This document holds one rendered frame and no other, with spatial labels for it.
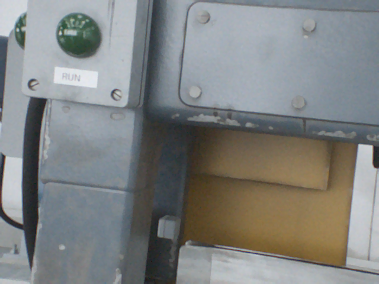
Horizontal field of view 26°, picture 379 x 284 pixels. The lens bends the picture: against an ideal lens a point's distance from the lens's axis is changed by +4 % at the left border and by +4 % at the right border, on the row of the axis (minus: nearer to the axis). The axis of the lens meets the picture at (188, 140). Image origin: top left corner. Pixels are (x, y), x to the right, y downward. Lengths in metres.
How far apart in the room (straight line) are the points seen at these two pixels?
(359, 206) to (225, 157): 4.97
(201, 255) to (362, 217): 5.06
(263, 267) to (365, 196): 5.04
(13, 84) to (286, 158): 0.39
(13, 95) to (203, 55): 0.49
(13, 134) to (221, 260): 0.39
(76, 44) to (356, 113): 0.20
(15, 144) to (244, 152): 0.34
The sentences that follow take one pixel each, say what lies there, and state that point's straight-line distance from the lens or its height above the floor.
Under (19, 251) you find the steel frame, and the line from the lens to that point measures 5.87.
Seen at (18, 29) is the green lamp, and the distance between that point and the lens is 0.58.
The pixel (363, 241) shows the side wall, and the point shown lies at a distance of 5.81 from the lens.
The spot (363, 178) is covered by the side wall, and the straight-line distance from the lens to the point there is 5.76.
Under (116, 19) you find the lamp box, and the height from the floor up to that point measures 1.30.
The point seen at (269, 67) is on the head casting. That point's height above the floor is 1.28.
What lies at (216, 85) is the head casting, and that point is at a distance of 0.58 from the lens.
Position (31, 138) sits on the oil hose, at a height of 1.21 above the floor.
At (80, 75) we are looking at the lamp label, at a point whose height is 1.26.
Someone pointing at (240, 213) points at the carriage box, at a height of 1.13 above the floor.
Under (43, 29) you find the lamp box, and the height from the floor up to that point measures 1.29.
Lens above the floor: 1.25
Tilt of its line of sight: 3 degrees down
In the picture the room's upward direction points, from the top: 6 degrees clockwise
